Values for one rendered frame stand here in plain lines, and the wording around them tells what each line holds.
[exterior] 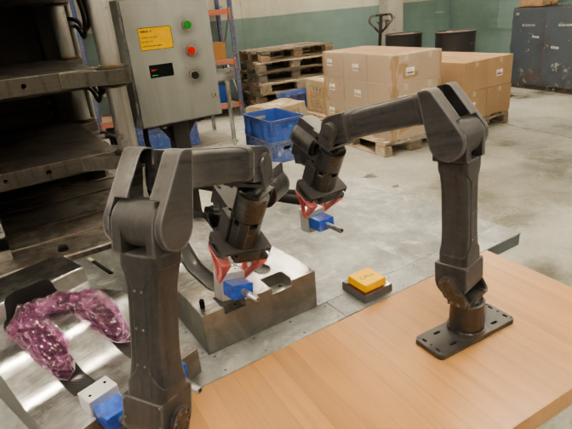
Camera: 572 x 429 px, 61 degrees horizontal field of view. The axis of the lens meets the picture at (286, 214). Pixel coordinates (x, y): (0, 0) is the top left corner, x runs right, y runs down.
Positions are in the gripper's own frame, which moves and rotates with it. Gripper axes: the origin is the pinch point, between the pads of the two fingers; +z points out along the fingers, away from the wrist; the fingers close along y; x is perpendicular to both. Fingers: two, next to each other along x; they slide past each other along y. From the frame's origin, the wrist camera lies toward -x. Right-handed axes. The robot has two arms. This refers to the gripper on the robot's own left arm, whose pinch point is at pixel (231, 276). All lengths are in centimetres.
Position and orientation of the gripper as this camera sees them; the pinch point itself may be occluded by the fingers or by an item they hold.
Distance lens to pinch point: 95.2
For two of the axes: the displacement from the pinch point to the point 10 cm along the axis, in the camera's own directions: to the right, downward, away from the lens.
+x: 4.8, 5.9, -6.5
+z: -2.6, 8.0, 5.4
